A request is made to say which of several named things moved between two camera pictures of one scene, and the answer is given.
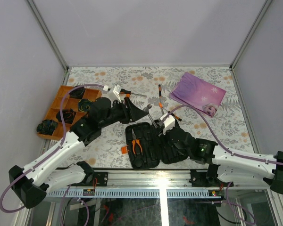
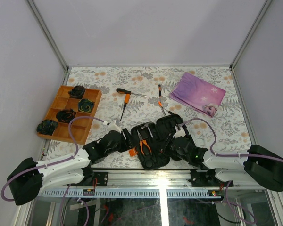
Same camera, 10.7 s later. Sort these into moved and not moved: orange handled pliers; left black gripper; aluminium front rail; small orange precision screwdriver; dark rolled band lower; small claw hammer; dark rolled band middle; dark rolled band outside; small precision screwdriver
Moved: small claw hammer; orange handled pliers; left black gripper
Not moved: dark rolled band middle; dark rolled band lower; small precision screwdriver; small orange precision screwdriver; aluminium front rail; dark rolled band outside
